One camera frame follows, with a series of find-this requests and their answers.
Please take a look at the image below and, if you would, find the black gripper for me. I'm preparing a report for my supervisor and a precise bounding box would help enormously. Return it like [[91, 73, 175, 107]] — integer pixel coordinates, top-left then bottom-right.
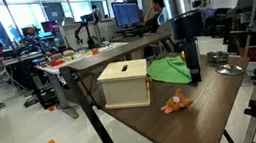
[[170, 10, 212, 86]]

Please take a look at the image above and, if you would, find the orange animal plush toy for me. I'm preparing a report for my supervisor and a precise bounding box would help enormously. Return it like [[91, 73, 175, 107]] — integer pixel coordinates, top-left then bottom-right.
[[157, 86, 196, 115]]

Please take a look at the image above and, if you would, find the green cloth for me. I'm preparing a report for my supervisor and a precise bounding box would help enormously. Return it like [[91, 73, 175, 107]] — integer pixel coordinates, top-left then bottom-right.
[[145, 53, 193, 90]]

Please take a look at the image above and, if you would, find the small steel pot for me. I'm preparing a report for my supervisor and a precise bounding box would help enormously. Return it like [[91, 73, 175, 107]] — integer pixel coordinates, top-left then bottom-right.
[[205, 48, 231, 65]]

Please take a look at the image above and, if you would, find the steel pot lid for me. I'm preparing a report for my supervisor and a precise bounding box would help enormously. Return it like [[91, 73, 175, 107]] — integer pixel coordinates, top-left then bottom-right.
[[214, 61, 246, 79]]

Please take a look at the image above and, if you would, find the red crate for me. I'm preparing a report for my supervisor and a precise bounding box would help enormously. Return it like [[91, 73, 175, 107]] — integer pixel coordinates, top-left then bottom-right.
[[238, 44, 256, 65]]

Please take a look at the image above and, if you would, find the seated person dark shirt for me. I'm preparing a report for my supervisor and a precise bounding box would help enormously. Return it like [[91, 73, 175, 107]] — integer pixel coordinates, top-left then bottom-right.
[[139, 0, 171, 36]]

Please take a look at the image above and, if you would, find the cream wooden box red drawer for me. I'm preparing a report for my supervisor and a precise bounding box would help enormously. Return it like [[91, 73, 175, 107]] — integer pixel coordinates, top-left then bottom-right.
[[94, 57, 154, 114]]

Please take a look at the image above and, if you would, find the computer monitor blue screen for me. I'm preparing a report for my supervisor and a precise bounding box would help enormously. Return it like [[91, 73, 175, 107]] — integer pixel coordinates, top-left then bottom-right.
[[110, 0, 143, 30]]

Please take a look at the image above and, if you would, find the standing person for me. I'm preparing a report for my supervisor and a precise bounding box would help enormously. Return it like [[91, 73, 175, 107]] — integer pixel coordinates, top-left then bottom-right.
[[90, 3, 104, 24]]

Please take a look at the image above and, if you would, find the white table with toys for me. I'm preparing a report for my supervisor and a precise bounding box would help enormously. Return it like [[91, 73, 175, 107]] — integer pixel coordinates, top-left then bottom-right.
[[34, 39, 139, 124]]

